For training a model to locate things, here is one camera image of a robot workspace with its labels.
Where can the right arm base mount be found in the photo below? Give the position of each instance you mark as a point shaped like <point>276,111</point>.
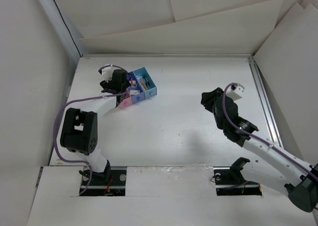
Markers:
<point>229,180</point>

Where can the aluminium post left corner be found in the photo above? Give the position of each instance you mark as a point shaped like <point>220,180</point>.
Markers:
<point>65,29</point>

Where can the dark blue container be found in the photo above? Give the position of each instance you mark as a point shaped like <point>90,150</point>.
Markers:
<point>139,97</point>

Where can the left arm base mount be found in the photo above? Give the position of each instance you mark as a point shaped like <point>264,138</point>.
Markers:
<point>114,186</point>

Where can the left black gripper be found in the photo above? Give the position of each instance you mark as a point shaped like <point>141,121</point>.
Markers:
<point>106,85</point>

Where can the aluminium rail right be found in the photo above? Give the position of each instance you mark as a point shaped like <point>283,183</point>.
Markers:
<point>267,111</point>

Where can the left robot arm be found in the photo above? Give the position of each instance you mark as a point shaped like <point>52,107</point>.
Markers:
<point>79,132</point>

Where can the white eraser with label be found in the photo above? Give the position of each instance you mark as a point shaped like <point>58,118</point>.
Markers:
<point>134,92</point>

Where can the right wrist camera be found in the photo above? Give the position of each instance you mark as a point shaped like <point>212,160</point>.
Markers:
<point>235,91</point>

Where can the light blue container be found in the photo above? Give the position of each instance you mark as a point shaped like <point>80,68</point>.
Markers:
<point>143,72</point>

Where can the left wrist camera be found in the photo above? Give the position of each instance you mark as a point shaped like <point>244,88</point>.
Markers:
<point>107,72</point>

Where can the pink container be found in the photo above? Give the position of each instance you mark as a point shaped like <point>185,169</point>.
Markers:
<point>124,101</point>

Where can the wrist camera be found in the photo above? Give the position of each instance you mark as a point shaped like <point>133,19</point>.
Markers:
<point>235,91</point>
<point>107,72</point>

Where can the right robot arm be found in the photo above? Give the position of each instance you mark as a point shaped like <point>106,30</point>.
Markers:
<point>289,175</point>

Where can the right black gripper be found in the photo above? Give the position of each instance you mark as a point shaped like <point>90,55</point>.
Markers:
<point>208,98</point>

